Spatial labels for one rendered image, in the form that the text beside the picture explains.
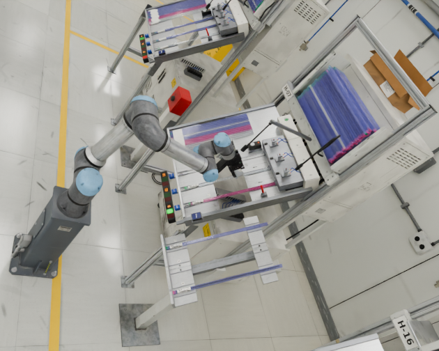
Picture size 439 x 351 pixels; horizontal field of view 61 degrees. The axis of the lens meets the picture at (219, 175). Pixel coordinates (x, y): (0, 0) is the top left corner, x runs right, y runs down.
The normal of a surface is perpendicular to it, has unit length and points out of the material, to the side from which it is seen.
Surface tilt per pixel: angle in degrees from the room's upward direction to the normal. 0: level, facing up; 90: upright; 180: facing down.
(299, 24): 90
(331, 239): 90
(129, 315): 0
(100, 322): 0
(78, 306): 0
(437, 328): 90
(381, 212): 89
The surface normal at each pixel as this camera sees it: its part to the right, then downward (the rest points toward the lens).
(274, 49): 0.22, 0.78
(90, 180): 0.62, -0.47
